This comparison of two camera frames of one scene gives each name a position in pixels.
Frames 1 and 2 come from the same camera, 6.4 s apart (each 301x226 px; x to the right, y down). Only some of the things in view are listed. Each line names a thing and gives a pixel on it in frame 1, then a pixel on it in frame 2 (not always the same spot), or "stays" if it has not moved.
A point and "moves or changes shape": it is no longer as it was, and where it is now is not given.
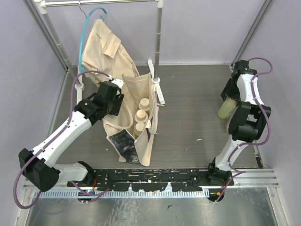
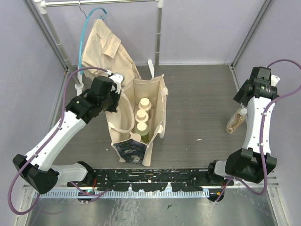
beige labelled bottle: [144, 105] stays
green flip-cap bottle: [227, 108] -> [135, 136]
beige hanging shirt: [104, 52] stays
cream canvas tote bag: [120, 129] moves or changes shape
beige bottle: [141, 116] stays
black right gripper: [226, 92] -> [240, 98]
